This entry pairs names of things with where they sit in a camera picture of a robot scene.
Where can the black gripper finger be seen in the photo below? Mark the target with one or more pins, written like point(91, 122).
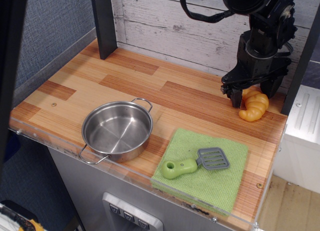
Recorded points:
point(270, 86)
point(236, 97)

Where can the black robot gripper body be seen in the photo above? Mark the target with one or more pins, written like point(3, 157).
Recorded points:
point(252, 68)

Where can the orange plastic croissant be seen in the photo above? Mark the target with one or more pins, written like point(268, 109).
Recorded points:
point(256, 104)

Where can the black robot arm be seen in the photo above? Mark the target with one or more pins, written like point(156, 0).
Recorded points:
point(263, 51)

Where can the stainless steel pot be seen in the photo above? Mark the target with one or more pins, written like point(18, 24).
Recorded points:
point(118, 131)

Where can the green grey toy spatula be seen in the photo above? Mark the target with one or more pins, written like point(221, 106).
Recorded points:
point(212, 158)

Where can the white aluminium side unit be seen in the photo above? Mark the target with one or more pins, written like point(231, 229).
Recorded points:
point(298, 159)

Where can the green woven cloth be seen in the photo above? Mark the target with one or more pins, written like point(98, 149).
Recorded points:
point(214, 190)

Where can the silver dispenser button panel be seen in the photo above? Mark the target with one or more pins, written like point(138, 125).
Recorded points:
point(131, 213)

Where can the yellow black object bottom left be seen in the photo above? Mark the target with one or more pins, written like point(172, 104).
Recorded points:
point(14, 217)

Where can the dark right vertical post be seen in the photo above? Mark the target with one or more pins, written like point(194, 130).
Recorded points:
point(306, 55)

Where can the dark vertical post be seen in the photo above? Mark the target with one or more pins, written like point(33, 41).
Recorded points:
point(306, 55)
point(105, 27)

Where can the dark left vertical post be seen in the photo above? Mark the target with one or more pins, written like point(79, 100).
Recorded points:
point(105, 27)

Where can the clear acrylic guard rail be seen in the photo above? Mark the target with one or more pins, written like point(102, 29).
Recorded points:
point(184, 95)

